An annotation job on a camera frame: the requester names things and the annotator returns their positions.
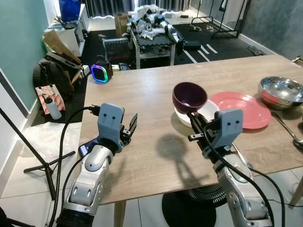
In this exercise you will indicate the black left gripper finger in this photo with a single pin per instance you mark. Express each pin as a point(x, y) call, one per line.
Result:
point(133, 124)

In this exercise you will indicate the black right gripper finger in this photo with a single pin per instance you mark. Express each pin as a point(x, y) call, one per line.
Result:
point(194, 119)
point(196, 137)

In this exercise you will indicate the purple bowl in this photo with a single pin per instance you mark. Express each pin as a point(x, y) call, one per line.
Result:
point(189, 97)

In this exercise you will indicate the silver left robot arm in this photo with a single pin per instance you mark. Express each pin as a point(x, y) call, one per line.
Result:
point(92, 165)

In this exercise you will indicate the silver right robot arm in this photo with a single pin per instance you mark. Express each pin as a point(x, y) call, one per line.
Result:
point(236, 189)

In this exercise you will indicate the silver spare robot arm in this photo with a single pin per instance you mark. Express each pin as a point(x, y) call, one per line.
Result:
point(171, 32)

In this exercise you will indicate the white plate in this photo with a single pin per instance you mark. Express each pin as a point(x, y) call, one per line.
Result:
point(210, 113)

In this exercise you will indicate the silver metal utensil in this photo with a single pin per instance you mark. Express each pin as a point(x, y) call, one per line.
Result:
point(242, 156)

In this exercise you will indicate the pink plate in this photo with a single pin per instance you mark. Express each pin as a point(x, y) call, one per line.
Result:
point(244, 111)

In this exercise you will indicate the black floor fan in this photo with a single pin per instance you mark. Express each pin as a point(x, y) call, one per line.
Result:
point(189, 208)

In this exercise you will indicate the silver metal spoon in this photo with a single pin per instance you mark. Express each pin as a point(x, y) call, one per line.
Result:
point(284, 127)

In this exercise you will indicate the black crate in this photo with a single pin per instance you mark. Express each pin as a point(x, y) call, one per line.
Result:
point(116, 49)

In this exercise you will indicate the white bottle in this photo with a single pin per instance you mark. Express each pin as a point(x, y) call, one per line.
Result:
point(53, 109)

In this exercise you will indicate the wooden table leg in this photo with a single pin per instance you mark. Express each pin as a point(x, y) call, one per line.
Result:
point(296, 191)
point(120, 215)

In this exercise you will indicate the cluttered metal workbench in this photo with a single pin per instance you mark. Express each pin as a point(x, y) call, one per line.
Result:
point(156, 49)

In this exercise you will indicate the shiny steel bowl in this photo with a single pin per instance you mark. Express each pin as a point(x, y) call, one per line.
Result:
point(280, 91)

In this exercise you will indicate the red and white box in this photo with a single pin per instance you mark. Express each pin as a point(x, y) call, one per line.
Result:
point(43, 92)

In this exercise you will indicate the dark floor power strip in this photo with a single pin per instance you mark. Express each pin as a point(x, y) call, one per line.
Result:
point(257, 50)

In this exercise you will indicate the black backpack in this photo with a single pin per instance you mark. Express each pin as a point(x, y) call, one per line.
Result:
point(52, 75)

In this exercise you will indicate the black tripod stand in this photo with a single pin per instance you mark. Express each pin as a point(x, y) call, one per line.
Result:
point(28, 144)

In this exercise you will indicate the tall brown cardboard box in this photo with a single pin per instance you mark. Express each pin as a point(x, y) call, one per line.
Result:
point(121, 24)

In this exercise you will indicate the black metal clothes rack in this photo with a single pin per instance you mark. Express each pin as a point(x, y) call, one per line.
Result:
point(236, 21)

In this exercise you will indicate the brown cardboard sheet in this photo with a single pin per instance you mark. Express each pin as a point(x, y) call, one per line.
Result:
point(59, 45)

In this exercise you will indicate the white cabinet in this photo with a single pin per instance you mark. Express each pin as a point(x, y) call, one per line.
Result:
point(73, 33)

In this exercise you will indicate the small open cardboard box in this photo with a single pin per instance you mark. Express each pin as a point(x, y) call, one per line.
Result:
point(298, 60)

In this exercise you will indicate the blue water jug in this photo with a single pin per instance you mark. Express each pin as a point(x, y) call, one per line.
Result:
point(70, 9)

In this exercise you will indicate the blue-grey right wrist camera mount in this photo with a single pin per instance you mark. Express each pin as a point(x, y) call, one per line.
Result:
point(230, 125)

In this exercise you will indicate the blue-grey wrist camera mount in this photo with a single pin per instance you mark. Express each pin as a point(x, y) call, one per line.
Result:
point(230, 125)
point(110, 120)

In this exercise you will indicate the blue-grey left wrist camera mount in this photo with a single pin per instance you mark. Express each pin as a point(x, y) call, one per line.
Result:
point(110, 120)

